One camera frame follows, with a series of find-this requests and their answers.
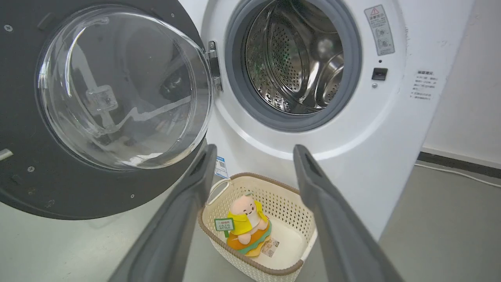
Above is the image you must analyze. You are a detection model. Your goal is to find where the pink and yellow plush toy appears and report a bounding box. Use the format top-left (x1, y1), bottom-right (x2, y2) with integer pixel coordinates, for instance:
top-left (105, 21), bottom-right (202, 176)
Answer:
top-left (214, 195), bottom-right (273, 258)

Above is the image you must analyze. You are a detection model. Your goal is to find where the blue energy label sticker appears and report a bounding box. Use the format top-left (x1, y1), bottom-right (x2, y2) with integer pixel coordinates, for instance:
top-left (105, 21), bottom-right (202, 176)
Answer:
top-left (214, 156), bottom-right (229, 179)

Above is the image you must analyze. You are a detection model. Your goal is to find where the grey text sticker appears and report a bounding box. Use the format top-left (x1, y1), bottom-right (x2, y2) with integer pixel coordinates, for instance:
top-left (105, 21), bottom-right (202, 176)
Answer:
top-left (410, 70), bottom-right (438, 101)

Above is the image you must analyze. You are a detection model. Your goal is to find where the cream perforated laundry basket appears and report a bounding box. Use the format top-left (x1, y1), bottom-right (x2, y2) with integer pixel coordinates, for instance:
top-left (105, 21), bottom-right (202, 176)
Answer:
top-left (198, 172), bottom-right (318, 282)

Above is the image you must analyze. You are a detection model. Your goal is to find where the round glass washing machine door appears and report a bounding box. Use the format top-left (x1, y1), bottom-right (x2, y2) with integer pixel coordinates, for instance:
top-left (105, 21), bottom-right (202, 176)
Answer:
top-left (0, 0), bottom-right (223, 220)

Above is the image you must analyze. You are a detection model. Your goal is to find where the white front-load washing machine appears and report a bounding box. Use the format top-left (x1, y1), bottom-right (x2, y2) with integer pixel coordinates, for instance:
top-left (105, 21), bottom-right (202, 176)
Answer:
top-left (178, 0), bottom-right (476, 240)

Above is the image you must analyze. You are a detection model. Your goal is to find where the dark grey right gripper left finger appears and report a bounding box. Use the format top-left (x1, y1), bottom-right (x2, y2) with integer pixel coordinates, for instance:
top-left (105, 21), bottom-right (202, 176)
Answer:
top-left (108, 144), bottom-right (218, 282)

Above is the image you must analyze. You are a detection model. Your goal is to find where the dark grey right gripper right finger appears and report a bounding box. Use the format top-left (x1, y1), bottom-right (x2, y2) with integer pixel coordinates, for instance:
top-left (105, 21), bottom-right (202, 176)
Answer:
top-left (293, 144), bottom-right (404, 282)

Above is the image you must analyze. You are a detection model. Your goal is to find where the red warning sticker label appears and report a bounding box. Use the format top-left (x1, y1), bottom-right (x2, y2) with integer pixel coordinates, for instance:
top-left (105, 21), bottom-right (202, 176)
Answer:
top-left (364, 4), bottom-right (395, 56)

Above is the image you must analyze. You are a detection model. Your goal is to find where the white floor cable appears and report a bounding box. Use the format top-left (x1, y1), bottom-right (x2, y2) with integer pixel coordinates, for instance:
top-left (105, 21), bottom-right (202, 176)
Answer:
top-left (414, 163), bottom-right (501, 189)

